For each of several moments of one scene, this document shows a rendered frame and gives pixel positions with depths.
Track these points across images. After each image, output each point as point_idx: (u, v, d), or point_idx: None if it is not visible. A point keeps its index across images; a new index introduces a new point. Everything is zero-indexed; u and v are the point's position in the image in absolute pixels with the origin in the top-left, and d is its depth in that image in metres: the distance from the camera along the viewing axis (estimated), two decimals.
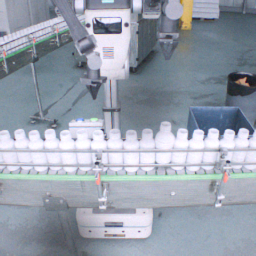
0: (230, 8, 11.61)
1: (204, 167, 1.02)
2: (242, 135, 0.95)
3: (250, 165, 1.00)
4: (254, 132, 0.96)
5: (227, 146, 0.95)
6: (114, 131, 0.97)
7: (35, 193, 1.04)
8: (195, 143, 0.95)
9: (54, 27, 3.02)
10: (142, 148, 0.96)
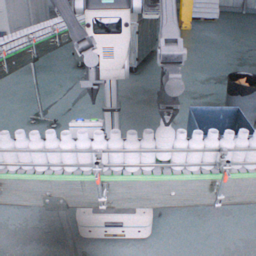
0: (230, 8, 11.61)
1: (204, 167, 1.02)
2: (242, 135, 0.95)
3: (250, 165, 1.00)
4: (254, 132, 0.96)
5: (227, 146, 0.95)
6: (114, 131, 0.97)
7: (35, 193, 1.04)
8: (194, 143, 0.95)
9: (54, 27, 3.02)
10: (143, 148, 0.96)
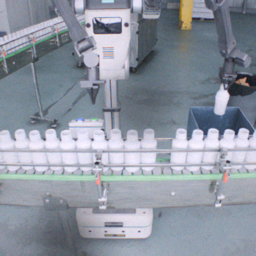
0: (230, 8, 11.61)
1: (204, 167, 1.02)
2: (242, 135, 0.95)
3: (250, 165, 1.00)
4: (254, 132, 0.96)
5: (227, 146, 0.95)
6: (114, 131, 0.97)
7: (35, 193, 1.04)
8: (194, 143, 0.95)
9: (54, 27, 3.02)
10: (144, 148, 0.96)
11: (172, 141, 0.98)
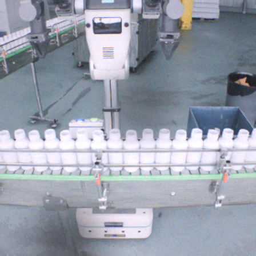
0: (230, 8, 11.61)
1: (188, 168, 1.02)
2: (226, 135, 0.95)
3: (235, 166, 1.00)
4: (239, 132, 0.96)
5: (210, 146, 0.95)
6: (114, 131, 0.97)
7: (35, 193, 1.04)
8: (178, 143, 0.95)
9: (54, 27, 3.02)
10: (143, 148, 0.96)
11: (156, 141, 0.98)
